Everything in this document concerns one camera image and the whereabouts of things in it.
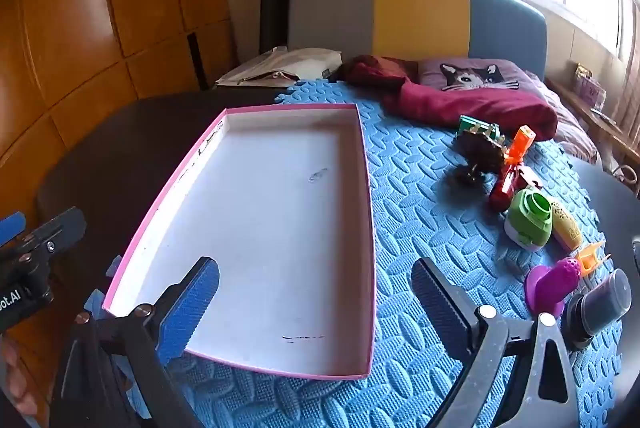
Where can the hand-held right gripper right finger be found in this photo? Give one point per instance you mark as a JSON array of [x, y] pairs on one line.
[[440, 303]]

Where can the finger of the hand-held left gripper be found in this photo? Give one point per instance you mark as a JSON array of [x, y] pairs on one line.
[[60, 228], [11, 229]]

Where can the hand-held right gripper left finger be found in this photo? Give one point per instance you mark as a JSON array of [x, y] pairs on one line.
[[195, 303]]

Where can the pink cardboard box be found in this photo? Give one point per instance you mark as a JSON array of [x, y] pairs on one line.
[[260, 233]]

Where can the purple perforated cap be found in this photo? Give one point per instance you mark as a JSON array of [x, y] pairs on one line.
[[550, 285]]

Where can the green and white bottle toy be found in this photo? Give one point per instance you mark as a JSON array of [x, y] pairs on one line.
[[527, 218]]

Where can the red toy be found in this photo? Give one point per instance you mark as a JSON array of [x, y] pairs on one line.
[[502, 198]]

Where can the yellow dotted toy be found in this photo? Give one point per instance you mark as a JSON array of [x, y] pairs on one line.
[[567, 230]]

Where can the yellow-orange plastic piece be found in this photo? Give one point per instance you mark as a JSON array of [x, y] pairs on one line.
[[590, 260]]

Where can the brown toy with yellow pegs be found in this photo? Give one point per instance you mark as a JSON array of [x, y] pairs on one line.
[[482, 150]]

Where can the black jar with clear lid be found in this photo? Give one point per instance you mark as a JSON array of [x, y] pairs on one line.
[[600, 303]]

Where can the person's left hand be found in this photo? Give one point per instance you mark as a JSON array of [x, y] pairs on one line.
[[12, 378]]

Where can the blue foam mat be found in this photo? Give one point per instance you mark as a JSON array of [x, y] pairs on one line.
[[425, 218]]

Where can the maroon blanket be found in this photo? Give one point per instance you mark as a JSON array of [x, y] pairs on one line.
[[450, 107]]

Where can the pink duvet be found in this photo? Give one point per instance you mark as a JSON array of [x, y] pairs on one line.
[[570, 127]]

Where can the wooden wardrobe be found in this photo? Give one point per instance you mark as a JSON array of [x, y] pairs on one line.
[[75, 7]]

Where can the purple cat pillow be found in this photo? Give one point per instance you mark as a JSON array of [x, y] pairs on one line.
[[470, 75]]

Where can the wooden side table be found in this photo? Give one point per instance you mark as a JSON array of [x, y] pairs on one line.
[[595, 117]]

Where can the beige cloth bag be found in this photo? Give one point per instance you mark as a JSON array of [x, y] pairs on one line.
[[300, 62]]

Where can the purple patterned box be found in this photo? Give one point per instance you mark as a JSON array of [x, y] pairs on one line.
[[590, 87]]

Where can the grey yellow blue headboard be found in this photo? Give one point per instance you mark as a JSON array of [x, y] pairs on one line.
[[400, 12]]

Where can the black rolled mat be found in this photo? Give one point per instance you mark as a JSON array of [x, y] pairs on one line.
[[275, 7]]

